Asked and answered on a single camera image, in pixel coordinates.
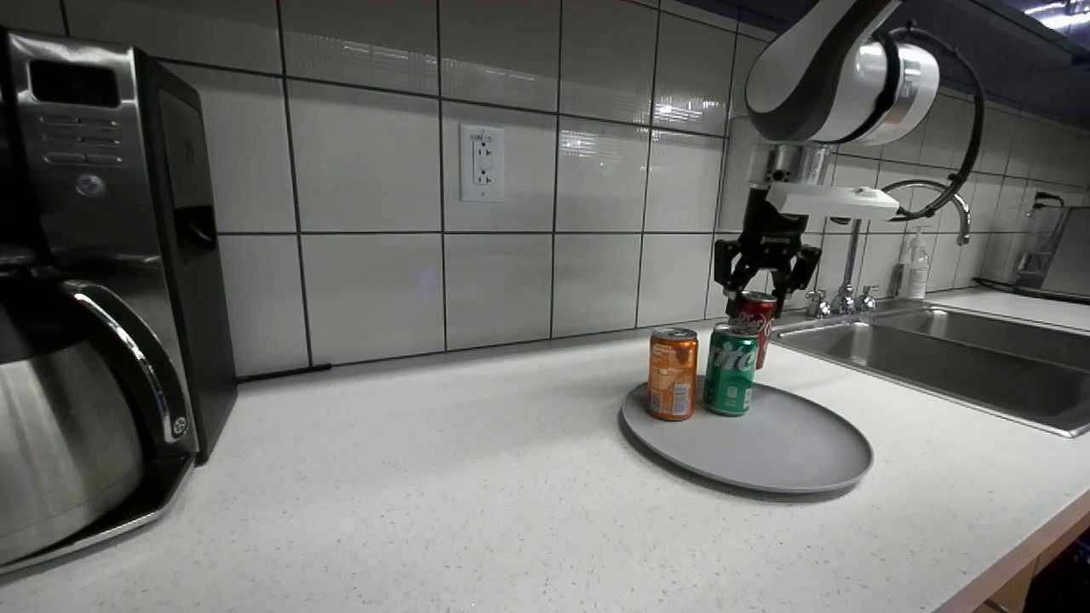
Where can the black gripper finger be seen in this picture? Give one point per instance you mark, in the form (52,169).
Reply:
(793,296)
(733,296)

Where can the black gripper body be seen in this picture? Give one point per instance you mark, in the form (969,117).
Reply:
(769,243)

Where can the red soda can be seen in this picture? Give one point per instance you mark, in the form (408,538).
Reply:
(756,317)

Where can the green soda can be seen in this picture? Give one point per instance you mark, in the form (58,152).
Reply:
(730,371)

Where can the orange soda can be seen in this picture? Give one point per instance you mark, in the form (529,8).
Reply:
(671,371)

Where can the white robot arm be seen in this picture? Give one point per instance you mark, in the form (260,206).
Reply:
(828,78)

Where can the grey round plate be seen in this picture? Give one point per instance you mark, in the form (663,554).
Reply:
(783,448)

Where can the chrome sink sprayer knob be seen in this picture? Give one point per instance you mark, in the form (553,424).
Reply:
(820,304)

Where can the chrome faucet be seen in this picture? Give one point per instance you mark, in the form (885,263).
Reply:
(851,296)

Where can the stainless steel sink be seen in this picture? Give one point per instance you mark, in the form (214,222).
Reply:
(1014,370)

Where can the black coffee maker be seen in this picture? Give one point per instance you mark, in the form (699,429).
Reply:
(118,171)

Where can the steel coffee carafe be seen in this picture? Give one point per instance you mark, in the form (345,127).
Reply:
(89,408)

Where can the white wall outlet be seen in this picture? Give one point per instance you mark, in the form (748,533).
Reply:
(482,161)

